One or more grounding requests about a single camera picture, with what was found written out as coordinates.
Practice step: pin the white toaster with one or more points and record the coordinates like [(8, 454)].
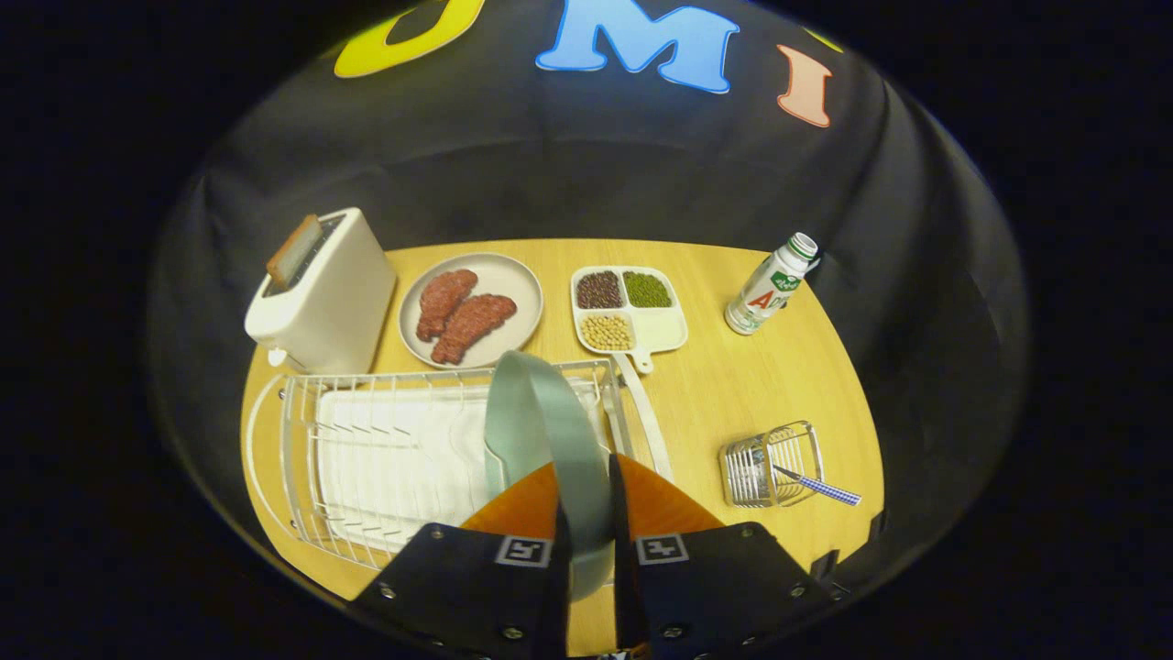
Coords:
[(339, 302)]

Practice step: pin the green beans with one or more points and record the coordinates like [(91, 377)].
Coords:
[(648, 290)]

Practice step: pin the white divided tray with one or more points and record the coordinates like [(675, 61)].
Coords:
[(660, 332)]

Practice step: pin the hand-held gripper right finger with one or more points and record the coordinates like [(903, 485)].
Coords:
[(625, 596)]

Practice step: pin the white milk drink bottle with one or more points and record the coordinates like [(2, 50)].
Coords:
[(765, 293)]

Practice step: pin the dark red beans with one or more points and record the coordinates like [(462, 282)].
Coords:
[(600, 290)]

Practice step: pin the white drain tray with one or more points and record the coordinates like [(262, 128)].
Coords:
[(394, 458)]

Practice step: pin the black backdrop cloth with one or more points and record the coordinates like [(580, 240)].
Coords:
[(641, 174)]

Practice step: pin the yellow soybeans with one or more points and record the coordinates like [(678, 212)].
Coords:
[(607, 332)]

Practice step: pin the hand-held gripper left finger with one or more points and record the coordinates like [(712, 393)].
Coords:
[(557, 596)]

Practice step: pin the beige plate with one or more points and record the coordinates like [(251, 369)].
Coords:
[(513, 284)]

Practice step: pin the brown toast slice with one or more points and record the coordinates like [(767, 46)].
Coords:
[(293, 249)]

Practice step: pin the pale green plate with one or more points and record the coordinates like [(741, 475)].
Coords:
[(559, 431)]

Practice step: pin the red meat piece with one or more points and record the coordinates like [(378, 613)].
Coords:
[(472, 325), (444, 298)]

